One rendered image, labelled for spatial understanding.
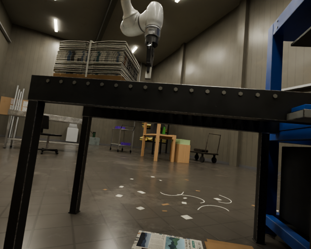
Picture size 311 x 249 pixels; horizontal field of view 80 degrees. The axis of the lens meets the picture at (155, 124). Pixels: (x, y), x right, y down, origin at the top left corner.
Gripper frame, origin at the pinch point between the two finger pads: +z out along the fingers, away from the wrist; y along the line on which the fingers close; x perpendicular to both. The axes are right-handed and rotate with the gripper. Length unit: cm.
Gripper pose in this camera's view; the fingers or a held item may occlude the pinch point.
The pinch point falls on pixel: (148, 72)
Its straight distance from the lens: 108.9
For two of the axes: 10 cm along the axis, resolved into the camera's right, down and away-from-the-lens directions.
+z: -1.0, 9.9, -0.9
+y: -1.1, -1.1, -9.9
